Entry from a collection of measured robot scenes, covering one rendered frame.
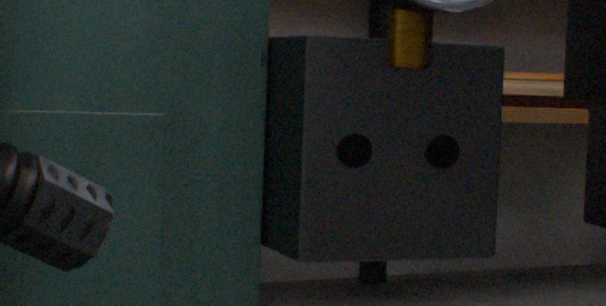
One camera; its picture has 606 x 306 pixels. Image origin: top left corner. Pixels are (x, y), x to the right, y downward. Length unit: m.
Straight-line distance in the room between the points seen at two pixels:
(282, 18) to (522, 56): 0.85
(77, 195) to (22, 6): 0.11
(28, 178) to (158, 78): 0.12
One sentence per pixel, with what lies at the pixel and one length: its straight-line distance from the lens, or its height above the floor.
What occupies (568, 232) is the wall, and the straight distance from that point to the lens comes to 3.92.
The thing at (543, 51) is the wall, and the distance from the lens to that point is 3.79.
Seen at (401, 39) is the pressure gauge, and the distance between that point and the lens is 0.41.
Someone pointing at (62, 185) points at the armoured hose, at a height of 0.57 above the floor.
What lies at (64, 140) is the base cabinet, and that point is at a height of 0.58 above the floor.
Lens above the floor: 0.61
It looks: 3 degrees down
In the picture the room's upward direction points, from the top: 2 degrees clockwise
